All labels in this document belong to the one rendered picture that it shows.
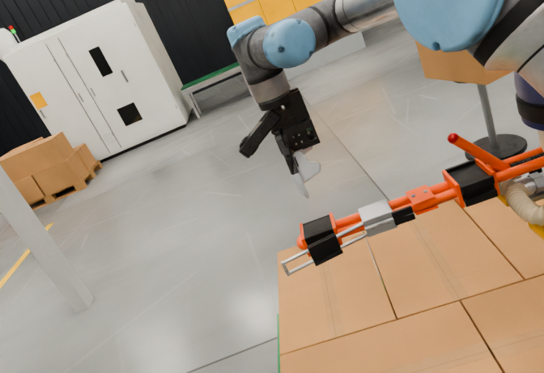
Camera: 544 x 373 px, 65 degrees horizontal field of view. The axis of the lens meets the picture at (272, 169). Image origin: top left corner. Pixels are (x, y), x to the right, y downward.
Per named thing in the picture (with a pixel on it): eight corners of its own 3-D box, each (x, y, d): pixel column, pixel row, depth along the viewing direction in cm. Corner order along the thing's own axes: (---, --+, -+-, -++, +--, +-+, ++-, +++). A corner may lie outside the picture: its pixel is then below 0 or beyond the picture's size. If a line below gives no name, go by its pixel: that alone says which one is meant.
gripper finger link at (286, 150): (298, 171, 82) (282, 130, 84) (290, 174, 82) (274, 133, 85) (300, 175, 87) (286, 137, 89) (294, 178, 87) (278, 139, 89)
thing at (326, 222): (338, 228, 103) (331, 211, 102) (343, 245, 97) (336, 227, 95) (306, 239, 105) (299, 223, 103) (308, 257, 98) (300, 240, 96)
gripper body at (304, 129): (321, 146, 85) (299, 91, 81) (282, 162, 86) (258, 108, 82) (316, 134, 92) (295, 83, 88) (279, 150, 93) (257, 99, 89)
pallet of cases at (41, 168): (103, 166, 766) (75, 121, 733) (85, 188, 671) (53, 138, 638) (43, 192, 772) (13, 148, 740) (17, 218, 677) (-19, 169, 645)
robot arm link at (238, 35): (235, 27, 74) (217, 32, 81) (260, 85, 78) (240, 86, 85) (270, 9, 77) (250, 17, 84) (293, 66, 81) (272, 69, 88)
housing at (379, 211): (391, 213, 101) (385, 197, 99) (398, 228, 95) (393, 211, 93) (363, 223, 102) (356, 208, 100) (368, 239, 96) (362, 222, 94)
